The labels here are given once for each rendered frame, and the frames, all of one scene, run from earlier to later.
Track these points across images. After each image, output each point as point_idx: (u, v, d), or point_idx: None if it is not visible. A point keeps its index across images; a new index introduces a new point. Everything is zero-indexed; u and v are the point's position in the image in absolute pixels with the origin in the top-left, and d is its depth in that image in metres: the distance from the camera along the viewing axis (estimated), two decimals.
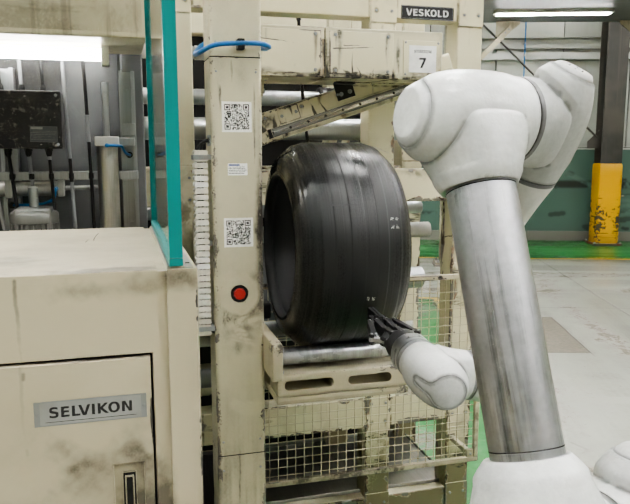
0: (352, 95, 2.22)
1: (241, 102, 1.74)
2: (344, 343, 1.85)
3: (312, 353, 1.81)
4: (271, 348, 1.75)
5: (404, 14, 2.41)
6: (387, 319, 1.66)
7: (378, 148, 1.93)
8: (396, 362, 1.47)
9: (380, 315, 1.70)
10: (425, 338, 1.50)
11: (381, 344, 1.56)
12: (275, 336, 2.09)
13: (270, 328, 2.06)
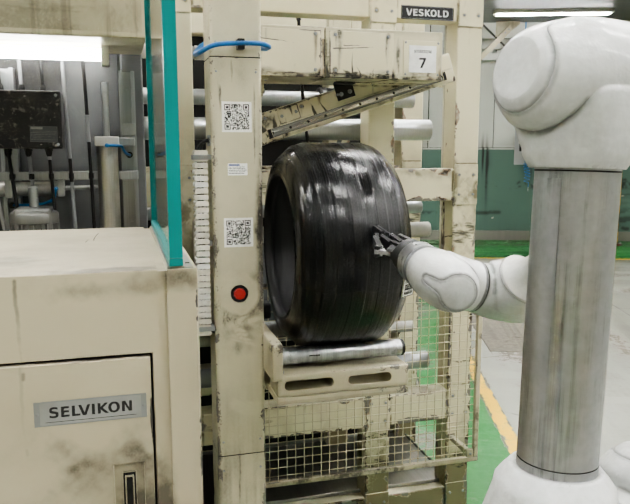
0: (352, 95, 2.22)
1: (241, 102, 1.74)
2: None
3: None
4: (271, 348, 1.75)
5: (404, 14, 2.41)
6: (393, 235, 1.60)
7: None
8: (403, 270, 1.41)
9: None
10: None
11: (387, 256, 1.50)
12: (275, 321, 2.08)
13: None
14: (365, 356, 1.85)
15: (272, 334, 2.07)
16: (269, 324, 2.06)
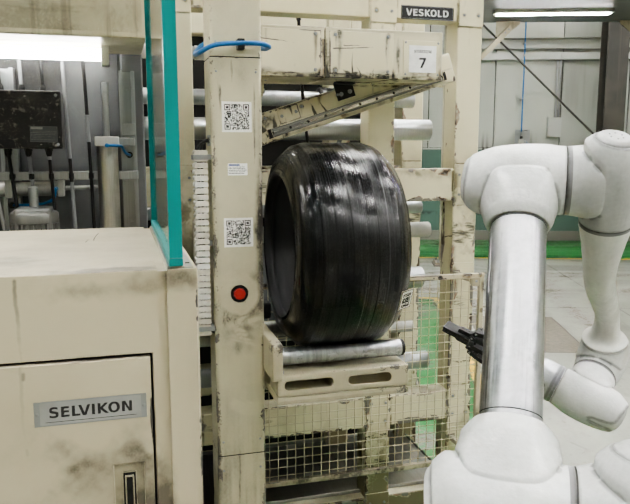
0: (352, 95, 2.22)
1: (241, 102, 1.74)
2: (346, 354, 1.83)
3: (311, 362, 1.82)
4: (271, 348, 1.75)
5: (404, 14, 2.41)
6: (475, 340, 1.70)
7: (408, 294, 1.76)
8: None
9: (461, 333, 1.72)
10: None
11: None
12: None
13: None
14: (364, 342, 1.86)
15: (271, 322, 2.07)
16: None
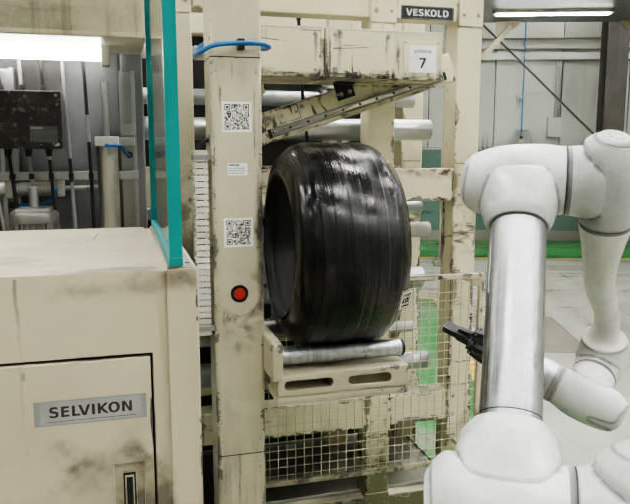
0: (352, 95, 2.22)
1: (241, 102, 1.74)
2: (346, 354, 1.83)
3: (311, 362, 1.82)
4: (271, 348, 1.75)
5: (404, 14, 2.41)
6: (474, 340, 1.70)
7: (408, 294, 1.76)
8: None
9: (461, 333, 1.72)
10: None
11: None
12: None
13: None
14: (364, 342, 1.86)
15: (271, 322, 2.07)
16: None
